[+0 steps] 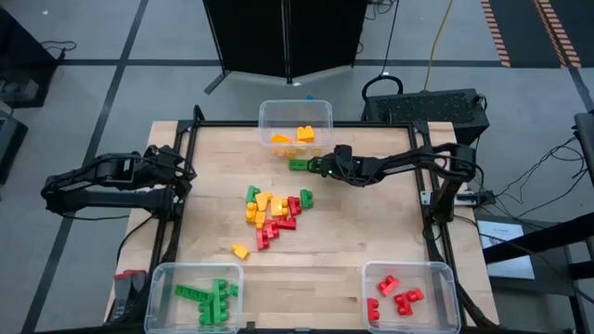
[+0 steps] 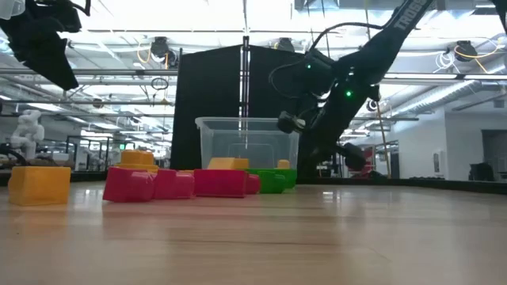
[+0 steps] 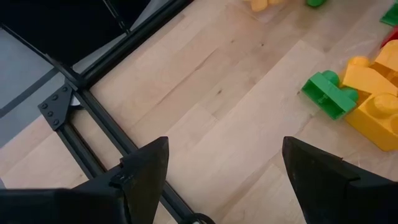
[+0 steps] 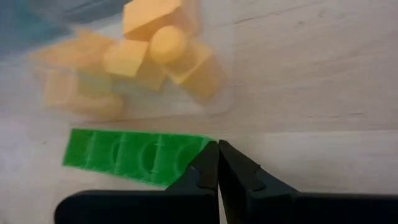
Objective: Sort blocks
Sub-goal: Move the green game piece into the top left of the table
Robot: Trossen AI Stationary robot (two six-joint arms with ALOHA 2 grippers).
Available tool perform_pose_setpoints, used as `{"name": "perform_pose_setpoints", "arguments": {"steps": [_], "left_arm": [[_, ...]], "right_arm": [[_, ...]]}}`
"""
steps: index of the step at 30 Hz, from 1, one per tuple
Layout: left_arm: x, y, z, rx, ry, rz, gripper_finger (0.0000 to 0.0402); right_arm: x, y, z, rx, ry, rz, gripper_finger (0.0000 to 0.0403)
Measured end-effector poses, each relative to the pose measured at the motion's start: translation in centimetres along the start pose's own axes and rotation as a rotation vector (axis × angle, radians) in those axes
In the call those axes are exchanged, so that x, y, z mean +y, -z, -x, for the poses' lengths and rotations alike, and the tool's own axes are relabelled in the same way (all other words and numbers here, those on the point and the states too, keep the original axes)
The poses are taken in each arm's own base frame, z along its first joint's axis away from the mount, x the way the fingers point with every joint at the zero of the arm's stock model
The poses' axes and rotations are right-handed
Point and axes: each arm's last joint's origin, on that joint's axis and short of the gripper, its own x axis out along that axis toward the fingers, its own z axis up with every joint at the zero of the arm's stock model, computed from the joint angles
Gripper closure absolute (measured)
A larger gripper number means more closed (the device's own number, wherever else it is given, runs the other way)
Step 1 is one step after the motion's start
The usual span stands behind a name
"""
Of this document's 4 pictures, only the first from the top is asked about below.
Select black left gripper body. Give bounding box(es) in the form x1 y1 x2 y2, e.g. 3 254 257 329
141 144 180 189

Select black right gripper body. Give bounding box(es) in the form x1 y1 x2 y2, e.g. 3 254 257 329
319 144 372 187

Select clear plastic storage bin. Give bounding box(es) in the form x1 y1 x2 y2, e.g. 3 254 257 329
361 260 462 334
143 262 245 334
257 98 334 160

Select grey partition base foot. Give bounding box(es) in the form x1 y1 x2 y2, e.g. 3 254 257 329
203 69 229 96

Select black computer case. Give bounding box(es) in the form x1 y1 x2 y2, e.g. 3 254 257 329
361 87 491 147

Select red and grey tool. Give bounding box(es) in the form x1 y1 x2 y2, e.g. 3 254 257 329
110 268 149 325

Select black partition stand pole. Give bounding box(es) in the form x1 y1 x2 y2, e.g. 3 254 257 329
283 0 294 86

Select black fabric partition panel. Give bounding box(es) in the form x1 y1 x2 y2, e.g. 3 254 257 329
288 0 369 79
202 0 289 79

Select black and white power adapter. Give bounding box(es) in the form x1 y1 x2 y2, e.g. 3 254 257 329
455 188 497 208

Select black equipment box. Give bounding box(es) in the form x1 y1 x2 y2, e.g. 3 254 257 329
0 102 29 186

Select black cart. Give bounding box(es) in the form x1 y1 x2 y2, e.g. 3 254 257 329
0 7 60 109

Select white paper sheet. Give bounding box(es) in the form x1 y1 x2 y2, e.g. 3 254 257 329
476 219 537 281

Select black metal stand beams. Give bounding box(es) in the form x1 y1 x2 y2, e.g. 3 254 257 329
482 211 594 334

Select black metal table frame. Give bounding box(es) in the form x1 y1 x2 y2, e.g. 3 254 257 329
152 104 468 334

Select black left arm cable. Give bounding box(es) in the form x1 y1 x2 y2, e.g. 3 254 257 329
115 215 157 270

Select black looped cable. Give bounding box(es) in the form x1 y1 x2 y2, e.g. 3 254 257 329
360 73 405 107

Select black hanging cable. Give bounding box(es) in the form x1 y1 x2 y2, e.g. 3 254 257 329
380 0 401 78

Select black floor cable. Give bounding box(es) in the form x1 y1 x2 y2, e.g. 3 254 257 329
40 39 78 62
468 134 590 219

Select yellow hanging cable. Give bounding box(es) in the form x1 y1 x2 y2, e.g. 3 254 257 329
422 0 455 93

